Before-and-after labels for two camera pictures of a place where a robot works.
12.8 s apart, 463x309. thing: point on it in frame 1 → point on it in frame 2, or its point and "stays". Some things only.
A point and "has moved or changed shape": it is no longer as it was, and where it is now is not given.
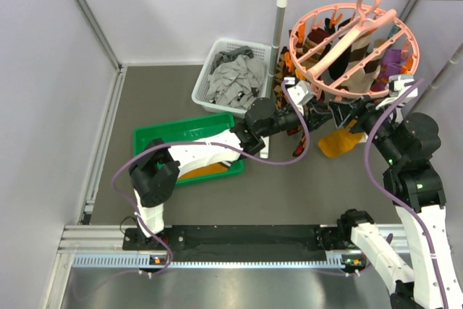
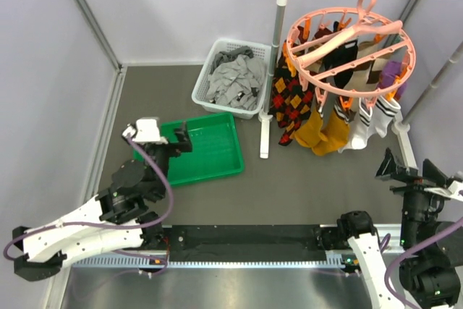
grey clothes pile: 236,78 stays
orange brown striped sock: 338,142 has moved or changed shape
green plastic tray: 184,132 stays
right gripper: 362,108 → 431,175
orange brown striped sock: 216,168 → 310,132
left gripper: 315,114 → 185,144
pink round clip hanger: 354,51 stays
